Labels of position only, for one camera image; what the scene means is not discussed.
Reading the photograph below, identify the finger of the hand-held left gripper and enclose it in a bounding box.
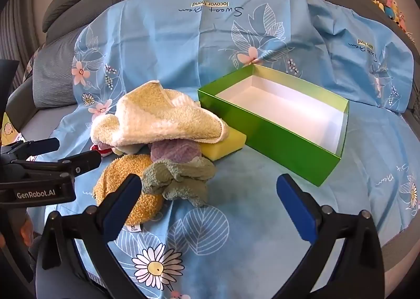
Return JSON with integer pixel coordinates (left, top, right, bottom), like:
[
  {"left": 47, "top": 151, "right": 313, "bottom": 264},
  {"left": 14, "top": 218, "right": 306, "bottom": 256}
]
[
  {"left": 13, "top": 149, "right": 102, "bottom": 184},
  {"left": 0, "top": 137, "right": 60, "bottom": 163}
]

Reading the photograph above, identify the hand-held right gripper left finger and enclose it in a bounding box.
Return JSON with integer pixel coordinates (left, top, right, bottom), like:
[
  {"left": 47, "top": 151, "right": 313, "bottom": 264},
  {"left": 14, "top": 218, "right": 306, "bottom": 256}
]
[{"left": 34, "top": 173, "right": 148, "bottom": 299}]

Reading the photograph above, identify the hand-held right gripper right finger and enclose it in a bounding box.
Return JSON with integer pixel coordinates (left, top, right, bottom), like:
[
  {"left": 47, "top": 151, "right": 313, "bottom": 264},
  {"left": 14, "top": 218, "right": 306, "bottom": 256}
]
[{"left": 276, "top": 173, "right": 384, "bottom": 299}]

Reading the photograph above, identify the red and white plush toy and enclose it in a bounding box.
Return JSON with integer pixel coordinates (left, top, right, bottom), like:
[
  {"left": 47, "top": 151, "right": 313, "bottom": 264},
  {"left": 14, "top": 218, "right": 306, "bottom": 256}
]
[{"left": 91, "top": 143, "right": 114, "bottom": 158}]

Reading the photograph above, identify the green cardboard box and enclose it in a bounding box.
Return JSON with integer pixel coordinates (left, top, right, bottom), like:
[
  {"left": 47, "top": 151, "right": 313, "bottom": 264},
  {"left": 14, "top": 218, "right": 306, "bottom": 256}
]
[{"left": 197, "top": 64, "right": 349, "bottom": 187}]

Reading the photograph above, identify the purple cloth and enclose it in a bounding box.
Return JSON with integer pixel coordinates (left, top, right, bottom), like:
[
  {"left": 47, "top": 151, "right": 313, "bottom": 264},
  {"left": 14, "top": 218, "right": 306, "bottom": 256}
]
[{"left": 150, "top": 140, "right": 202, "bottom": 163}]

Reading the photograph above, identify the person's left hand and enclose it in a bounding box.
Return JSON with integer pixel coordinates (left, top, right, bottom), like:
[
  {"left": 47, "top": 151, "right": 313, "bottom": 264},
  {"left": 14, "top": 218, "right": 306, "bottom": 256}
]
[{"left": 18, "top": 215, "right": 35, "bottom": 247}]

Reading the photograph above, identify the orange fuzzy cloth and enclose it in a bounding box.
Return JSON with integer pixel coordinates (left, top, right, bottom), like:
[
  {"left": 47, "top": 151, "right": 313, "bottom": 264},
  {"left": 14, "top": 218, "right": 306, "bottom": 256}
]
[{"left": 93, "top": 153, "right": 164, "bottom": 233}]

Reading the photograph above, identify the yellow printed cushion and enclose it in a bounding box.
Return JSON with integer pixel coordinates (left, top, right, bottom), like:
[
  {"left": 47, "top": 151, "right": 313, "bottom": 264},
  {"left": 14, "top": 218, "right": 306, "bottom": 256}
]
[{"left": 2, "top": 112, "right": 27, "bottom": 147}]

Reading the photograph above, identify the green cloth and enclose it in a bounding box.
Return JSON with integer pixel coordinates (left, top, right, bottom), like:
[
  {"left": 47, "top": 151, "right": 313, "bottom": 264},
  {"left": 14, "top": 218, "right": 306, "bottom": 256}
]
[{"left": 142, "top": 158, "right": 215, "bottom": 208}]

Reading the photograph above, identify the grey striped pillow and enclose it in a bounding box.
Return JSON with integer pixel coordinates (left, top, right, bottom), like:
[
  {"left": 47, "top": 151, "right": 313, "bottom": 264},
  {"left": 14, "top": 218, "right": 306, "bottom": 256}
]
[{"left": 32, "top": 28, "right": 86, "bottom": 106}]

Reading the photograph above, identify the yellow and white towel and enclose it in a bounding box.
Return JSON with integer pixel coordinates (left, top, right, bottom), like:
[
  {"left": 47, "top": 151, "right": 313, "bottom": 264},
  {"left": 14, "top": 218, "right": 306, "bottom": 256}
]
[{"left": 90, "top": 80, "right": 229, "bottom": 148}]

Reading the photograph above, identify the yellow sponge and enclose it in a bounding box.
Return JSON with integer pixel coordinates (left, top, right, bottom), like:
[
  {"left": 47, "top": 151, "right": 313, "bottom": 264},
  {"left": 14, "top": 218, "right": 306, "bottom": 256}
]
[{"left": 200, "top": 126, "right": 247, "bottom": 161}]

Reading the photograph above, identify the blue floral bed sheet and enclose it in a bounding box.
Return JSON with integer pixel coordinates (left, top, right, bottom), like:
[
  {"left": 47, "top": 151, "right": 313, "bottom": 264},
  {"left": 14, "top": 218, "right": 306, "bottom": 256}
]
[{"left": 54, "top": 0, "right": 420, "bottom": 299}]

